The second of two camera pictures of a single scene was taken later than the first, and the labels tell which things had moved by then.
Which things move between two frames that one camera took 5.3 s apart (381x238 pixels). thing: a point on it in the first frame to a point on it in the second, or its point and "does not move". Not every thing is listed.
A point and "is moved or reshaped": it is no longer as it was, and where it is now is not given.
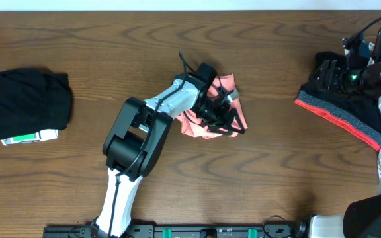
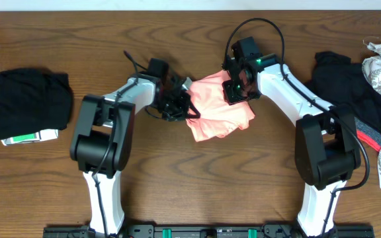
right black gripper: x=332 y=71 to x=230 y=97
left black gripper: x=222 y=122 to x=182 y=102
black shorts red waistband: x=359 y=115 does not move
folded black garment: x=29 y=100 does not move
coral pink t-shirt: x=194 y=127 is moved or reshaped
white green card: x=42 y=135 does not move
